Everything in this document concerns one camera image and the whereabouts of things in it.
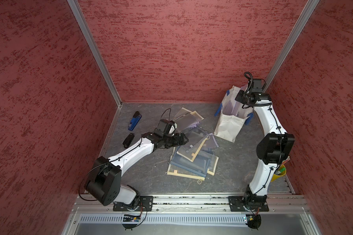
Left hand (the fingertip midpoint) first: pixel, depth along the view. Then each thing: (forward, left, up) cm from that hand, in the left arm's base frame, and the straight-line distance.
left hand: (182, 144), depth 82 cm
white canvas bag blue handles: (+15, -30, +9) cm, 35 cm away
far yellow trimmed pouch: (+27, -3, -11) cm, 29 cm away
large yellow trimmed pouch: (-11, +4, -11) cm, 16 cm away
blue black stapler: (+28, +36, -12) cm, 46 cm away
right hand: (+27, -36, +11) cm, 47 cm away
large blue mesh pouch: (-9, -11, -11) cm, 18 cm away
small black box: (+8, +36, -9) cm, 38 cm away
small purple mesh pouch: (+8, -20, -12) cm, 25 cm away
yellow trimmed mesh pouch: (-2, -6, -8) cm, 10 cm away
